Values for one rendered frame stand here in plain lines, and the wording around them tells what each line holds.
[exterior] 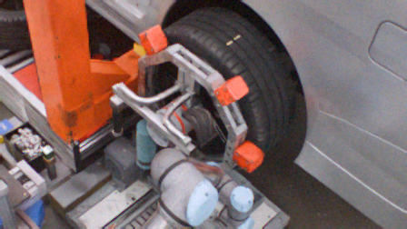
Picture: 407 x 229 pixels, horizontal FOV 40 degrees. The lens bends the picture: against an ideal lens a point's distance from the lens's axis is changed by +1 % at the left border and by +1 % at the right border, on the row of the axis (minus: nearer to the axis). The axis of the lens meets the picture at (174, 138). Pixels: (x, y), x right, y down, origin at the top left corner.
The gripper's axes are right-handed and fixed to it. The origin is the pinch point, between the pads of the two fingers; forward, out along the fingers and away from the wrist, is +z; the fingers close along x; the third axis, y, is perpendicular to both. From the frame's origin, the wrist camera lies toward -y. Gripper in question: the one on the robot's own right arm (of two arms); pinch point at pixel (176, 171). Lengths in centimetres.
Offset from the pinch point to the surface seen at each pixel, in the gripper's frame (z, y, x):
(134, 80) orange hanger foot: 57, -15, -30
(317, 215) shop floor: -34, -83, -80
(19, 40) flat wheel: 146, -47, -24
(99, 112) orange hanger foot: 57, -22, -9
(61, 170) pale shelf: 53, -38, 17
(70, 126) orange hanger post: 57, -18, 7
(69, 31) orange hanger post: 57, 32, 2
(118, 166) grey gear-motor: 41, -46, -6
